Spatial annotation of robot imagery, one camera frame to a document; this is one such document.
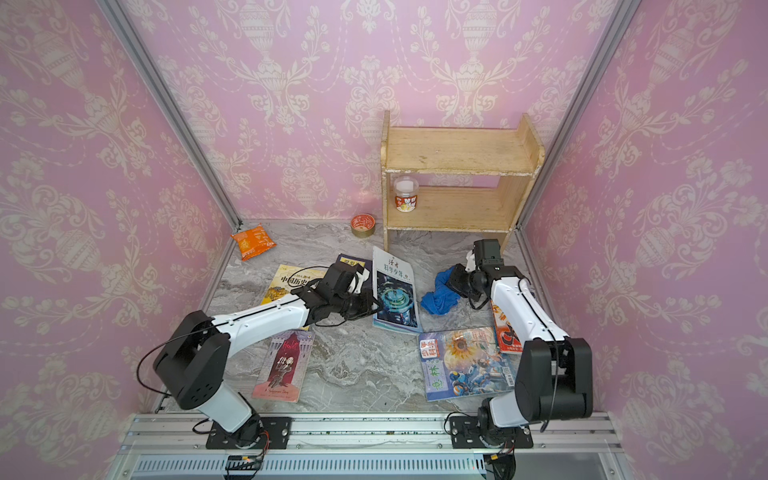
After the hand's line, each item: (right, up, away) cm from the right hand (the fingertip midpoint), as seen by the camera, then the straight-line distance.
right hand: (448, 281), depth 88 cm
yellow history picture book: (-53, -1, +17) cm, 56 cm away
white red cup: (-12, +26, +3) cm, 29 cm away
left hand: (-18, -8, -4) cm, 20 cm away
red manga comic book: (+18, -18, 0) cm, 25 cm away
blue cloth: (-3, -5, -6) cm, 8 cm away
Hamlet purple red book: (-48, -26, -4) cm, 54 cm away
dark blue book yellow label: (-31, +5, +19) cm, 37 cm away
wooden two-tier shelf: (+7, +35, +22) cm, 42 cm away
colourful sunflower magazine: (+4, -23, -2) cm, 24 cm away
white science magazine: (-16, -3, +4) cm, 17 cm away
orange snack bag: (-68, +12, +22) cm, 72 cm away
